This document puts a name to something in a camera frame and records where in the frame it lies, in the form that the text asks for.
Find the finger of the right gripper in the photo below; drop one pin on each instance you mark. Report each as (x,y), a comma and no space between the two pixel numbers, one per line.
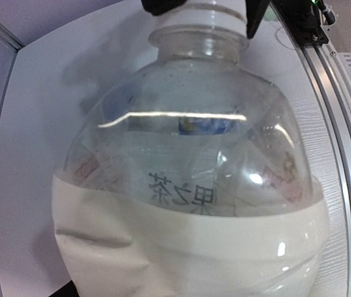
(255,10)
(160,7)

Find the white bottle cap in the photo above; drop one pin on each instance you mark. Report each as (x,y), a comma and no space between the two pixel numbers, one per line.
(227,14)

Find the clear pepsi bottle blue label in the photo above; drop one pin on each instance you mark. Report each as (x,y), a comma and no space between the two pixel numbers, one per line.
(173,112)

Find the aluminium front rail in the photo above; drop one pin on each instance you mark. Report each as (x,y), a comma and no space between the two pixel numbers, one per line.
(345,148)

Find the clear tea bottle white label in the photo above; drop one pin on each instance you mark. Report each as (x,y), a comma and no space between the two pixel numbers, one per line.
(233,214)

